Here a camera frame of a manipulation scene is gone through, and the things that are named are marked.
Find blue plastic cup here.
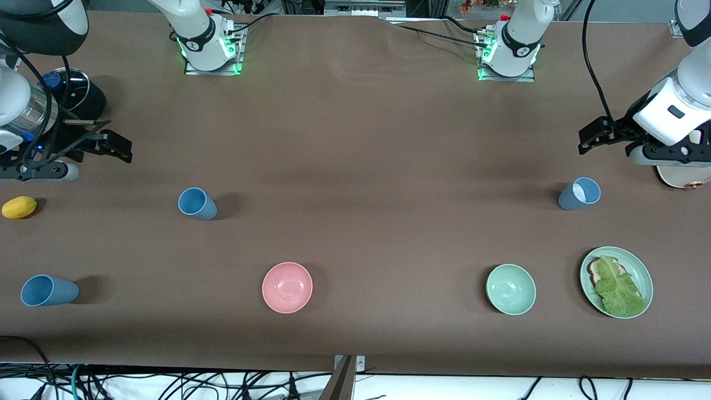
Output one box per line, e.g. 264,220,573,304
558,177,602,211
178,187,218,221
21,274,80,307

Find cream toaster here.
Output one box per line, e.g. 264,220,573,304
657,165,711,190

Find yellow lemon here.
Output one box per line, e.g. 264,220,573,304
2,196,38,219

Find toasted bread slice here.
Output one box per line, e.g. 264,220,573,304
587,257,628,287

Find light green plate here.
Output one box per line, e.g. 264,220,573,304
579,246,654,319

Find green lettuce leaf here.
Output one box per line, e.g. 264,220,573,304
594,256,648,318

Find light green bowl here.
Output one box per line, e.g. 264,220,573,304
486,263,537,316

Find pink bowl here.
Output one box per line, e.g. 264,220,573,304
262,262,313,314

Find brown table cover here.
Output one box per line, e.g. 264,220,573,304
0,10,711,379

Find black pot with blue handle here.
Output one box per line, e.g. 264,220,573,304
42,67,107,121

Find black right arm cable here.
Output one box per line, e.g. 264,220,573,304
0,36,74,167

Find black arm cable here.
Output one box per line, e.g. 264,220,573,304
581,0,616,127
0,36,74,167

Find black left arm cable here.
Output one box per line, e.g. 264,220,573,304
581,0,616,127

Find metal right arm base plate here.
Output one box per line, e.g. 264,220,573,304
184,27,246,76

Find black base cable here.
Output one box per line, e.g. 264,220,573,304
224,12,274,36
395,22,490,51

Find black floor cable loop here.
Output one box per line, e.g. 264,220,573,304
0,335,54,379

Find metal table bracket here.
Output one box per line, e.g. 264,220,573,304
333,355,367,373

